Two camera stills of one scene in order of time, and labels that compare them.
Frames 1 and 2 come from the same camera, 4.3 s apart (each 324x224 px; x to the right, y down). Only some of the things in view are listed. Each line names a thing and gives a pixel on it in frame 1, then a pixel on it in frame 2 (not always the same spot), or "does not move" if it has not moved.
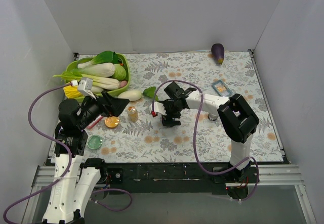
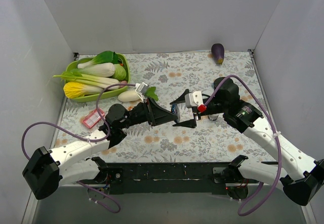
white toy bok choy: [103, 65] does not move
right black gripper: [170, 115] -> [195, 114]
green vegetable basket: [74, 65] does not move
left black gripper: [105, 104] -> [150, 111]
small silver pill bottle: [212, 117] does not move
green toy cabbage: [120, 72] does not move
